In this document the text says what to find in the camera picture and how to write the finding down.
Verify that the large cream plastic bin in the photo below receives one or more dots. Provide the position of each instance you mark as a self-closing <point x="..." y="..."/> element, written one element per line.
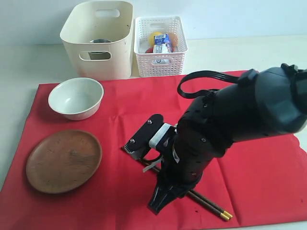
<point x="110" y="20"/>

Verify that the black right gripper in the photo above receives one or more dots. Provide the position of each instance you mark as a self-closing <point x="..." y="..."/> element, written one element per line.
<point x="186" y="154"/>

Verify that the blue white milk carton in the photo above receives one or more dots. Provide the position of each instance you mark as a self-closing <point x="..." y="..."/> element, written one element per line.
<point x="162" y="45"/>

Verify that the white perforated plastic basket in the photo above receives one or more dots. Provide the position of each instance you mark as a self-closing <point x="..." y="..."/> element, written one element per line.
<point x="144" y="26"/>

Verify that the stainless steel cup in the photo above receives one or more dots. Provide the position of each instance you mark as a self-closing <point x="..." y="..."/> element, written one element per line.
<point x="99" y="55"/>

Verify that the red sausage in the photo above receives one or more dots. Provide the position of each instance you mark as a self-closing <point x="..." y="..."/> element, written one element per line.
<point x="150" y="50"/>

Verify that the white ceramic bowl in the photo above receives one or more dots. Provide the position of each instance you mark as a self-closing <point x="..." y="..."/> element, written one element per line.
<point x="76" y="99"/>

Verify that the round wooden plate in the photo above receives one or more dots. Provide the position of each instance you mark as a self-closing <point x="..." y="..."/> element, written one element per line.
<point x="63" y="161"/>

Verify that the brown egg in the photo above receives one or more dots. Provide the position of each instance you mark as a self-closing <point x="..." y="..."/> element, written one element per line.
<point x="173" y="39"/>

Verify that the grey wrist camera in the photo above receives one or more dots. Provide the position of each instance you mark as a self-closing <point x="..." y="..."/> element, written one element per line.
<point x="153" y="134"/>

